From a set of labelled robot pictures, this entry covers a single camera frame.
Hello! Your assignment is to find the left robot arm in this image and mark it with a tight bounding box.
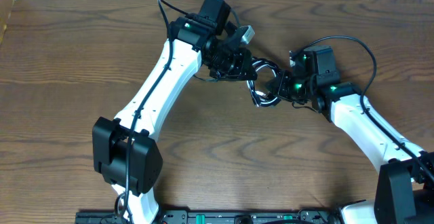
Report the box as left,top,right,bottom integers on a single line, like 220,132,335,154
92,0,257,223

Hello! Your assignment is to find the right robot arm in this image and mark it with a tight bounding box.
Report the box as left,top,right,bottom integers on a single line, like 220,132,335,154
266,45,433,223

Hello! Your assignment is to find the black usb cable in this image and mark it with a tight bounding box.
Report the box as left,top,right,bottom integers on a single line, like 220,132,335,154
246,56,283,109

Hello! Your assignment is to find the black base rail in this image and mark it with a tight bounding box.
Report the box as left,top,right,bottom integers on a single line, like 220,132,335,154
75,208,343,224

